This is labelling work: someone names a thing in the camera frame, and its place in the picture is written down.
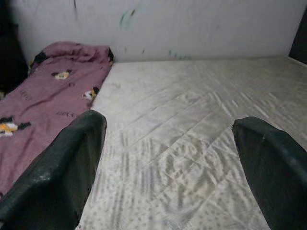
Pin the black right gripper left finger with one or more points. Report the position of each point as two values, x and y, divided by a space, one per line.
48 184

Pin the purple cartoon-print blanket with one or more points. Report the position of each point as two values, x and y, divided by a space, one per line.
43 100

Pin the white patterned mattress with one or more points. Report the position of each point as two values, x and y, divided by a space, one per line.
180 107

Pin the black bedside furniture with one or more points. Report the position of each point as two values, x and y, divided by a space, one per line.
9 48

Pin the black tufted headboard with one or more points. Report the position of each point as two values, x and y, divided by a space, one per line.
299 43

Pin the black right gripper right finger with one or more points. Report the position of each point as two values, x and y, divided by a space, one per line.
275 179

